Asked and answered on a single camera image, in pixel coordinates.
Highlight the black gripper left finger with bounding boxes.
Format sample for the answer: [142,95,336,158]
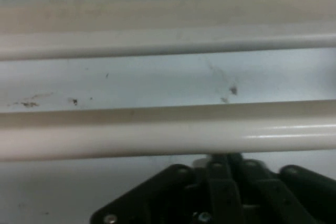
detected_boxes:
[90,155,245,224]

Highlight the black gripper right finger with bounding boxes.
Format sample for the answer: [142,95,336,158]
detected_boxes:
[227,153,336,224]

